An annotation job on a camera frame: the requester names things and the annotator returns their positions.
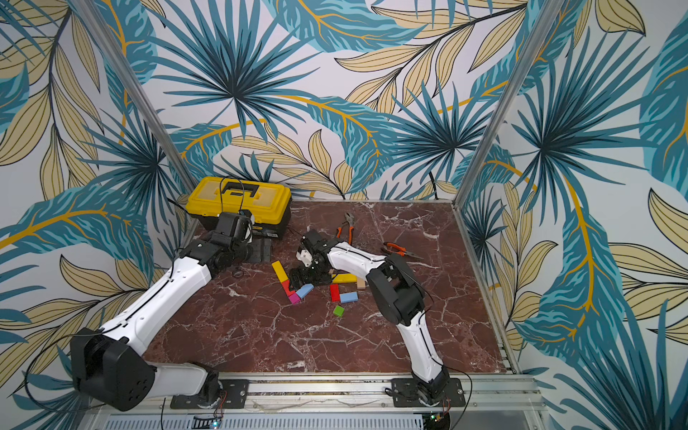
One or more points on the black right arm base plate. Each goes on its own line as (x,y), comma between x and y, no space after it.
(412,393)

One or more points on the light blue block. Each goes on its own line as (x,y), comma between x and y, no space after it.
(305,290)
(348,297)

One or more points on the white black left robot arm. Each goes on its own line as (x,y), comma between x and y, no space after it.
(108,363)

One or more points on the yellow black toolbox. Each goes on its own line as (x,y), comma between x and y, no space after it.
(268,203)

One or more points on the silver left corner post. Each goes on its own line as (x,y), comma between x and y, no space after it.
(105,38)

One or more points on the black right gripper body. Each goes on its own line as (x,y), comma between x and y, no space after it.
(305,274)

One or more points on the aluminium front rail frame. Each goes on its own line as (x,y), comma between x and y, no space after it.
(342,401)

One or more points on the red block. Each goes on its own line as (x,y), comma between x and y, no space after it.
(335,293)
(287,288)

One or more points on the silver aluminium corner post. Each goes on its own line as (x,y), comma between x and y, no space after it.
(536,39)

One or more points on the orange needle nose pliers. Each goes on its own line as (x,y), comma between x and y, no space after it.
(393,248)

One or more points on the yellow long block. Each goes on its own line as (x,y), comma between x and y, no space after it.
(344,278)

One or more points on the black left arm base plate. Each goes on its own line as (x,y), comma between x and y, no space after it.
(225,393)

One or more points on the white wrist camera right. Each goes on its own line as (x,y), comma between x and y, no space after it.
(305,257)

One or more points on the orange groove joint pliers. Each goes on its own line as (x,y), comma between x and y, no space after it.
(347,227)

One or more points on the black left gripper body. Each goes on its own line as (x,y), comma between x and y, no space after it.
(252,251)

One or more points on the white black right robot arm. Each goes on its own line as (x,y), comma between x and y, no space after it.
(398,294)

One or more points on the light blue flat block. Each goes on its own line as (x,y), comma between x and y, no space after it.
(348,297)

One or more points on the yellow short block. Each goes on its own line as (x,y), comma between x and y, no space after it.
(280,271)

